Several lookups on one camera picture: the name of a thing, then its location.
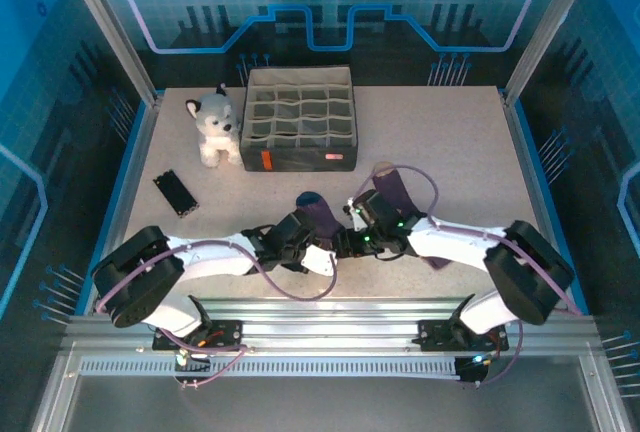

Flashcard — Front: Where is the grey metal platform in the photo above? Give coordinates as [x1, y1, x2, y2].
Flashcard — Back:
[29, 346, 634, 432]

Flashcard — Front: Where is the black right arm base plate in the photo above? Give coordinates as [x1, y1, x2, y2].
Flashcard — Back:
[417, 319, 510, 353]

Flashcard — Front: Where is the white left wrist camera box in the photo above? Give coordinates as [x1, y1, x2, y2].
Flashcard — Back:
[301, 243, 337, 277]

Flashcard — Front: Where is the black rectangular device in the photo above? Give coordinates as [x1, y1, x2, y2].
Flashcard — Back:
[152, 168, 200, 218]

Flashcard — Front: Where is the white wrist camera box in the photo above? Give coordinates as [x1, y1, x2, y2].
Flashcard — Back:
[301, 243, 337, 277]
[346, 197, 370, 233]

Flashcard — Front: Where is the purple sock with tan toe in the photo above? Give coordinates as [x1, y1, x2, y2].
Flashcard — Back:
[372, 161, 454, 272]

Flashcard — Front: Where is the aluminium side rail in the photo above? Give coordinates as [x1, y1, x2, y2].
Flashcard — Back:
[501, 91, 591, 316]
[82, 94, 164, 316]

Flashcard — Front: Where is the purple sock with orange cuff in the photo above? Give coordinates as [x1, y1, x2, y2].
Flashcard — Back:
[293, 190, 347, 253]

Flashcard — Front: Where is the slotted grey cable duct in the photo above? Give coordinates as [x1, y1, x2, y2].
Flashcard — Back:
[77, 357, 464, 379]

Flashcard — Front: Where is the long aluminium frame beam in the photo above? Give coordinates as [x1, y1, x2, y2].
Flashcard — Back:
[59, 295, 601, 353]

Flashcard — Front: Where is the aluminium frame post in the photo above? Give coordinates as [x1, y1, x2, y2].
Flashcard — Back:
[54, 0, 162, 104]
[502, 0, 604, 104]

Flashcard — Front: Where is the grey fabric divider box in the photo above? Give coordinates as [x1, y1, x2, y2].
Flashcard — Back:
[238, 65, 359, 173]

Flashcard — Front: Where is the grey white husky plush toy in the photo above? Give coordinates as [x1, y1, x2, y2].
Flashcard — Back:
[185, 82, 245, 169]

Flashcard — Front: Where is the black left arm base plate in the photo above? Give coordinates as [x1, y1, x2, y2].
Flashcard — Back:
[152, 319, 245, 353]

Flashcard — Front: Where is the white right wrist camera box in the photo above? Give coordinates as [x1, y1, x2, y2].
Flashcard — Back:
[346, 197, 370, 233]

